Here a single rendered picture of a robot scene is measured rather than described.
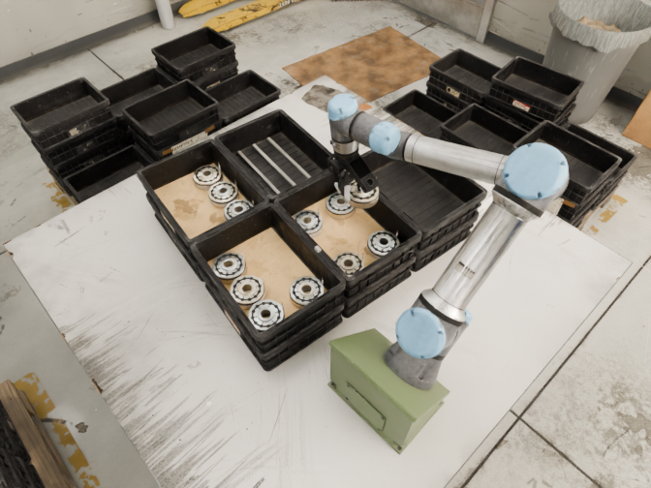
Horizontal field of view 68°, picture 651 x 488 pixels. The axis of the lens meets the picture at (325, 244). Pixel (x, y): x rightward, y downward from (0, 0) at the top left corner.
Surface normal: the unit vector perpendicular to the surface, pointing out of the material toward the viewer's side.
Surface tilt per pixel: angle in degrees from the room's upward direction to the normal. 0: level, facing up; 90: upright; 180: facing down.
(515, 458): 0
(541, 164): 39
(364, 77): 4
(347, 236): 0
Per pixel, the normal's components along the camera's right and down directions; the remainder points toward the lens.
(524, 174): -0.40, -0.11
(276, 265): 0.00, -0.62
